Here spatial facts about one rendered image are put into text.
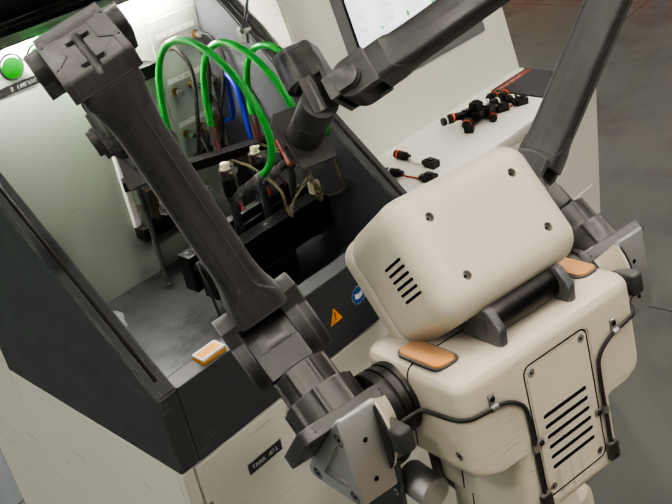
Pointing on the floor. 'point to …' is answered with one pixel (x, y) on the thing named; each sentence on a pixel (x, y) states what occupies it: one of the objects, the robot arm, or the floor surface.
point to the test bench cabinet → (100, 458)
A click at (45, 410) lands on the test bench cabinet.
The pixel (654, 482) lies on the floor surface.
